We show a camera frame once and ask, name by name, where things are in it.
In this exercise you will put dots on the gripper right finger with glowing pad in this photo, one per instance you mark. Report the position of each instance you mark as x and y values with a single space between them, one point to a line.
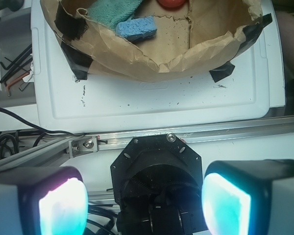
249 197

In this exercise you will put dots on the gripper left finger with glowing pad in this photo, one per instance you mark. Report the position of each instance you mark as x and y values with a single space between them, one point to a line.
42 201

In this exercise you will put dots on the blue sponge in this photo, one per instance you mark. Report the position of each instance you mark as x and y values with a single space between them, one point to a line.
137 29

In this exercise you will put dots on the angled aluminium extrusion bar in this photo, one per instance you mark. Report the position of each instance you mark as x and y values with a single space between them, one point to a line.
52 153

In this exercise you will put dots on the white plastic bin lid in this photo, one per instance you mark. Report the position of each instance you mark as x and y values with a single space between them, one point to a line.
105 104

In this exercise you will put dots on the orange-tipped hex key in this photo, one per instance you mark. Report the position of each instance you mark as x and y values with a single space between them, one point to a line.
15 81

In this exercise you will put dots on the black tape strip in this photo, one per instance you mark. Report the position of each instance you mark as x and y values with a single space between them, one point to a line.
78 61
253 32
222 72

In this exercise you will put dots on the grey tool tray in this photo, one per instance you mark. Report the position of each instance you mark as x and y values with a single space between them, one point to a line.
15 36

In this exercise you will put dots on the black tape strip left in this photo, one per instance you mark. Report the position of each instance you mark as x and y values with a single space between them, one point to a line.
78 61

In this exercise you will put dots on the black hex key set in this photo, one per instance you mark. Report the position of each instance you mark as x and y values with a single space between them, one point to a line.
16 65

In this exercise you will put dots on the black tape strip upper right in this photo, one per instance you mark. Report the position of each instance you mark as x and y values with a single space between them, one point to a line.
253 32

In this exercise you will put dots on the black tape inside bag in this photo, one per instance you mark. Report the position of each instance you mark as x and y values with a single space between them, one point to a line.
71 27

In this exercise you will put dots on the brown paper bag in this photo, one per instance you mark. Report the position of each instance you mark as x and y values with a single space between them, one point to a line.
200 36

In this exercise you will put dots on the green terry cloth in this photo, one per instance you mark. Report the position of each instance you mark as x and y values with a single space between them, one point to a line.
111 12

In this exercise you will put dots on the red round object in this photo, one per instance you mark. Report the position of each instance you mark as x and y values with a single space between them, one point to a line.
171 4

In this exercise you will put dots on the metal corner bracket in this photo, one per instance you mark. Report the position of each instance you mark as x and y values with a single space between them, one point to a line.
82 146

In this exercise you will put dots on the aluminium extrusion rail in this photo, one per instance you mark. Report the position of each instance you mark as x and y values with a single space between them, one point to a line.
203 133

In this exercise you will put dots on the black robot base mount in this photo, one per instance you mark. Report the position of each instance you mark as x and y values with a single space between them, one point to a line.
157 182

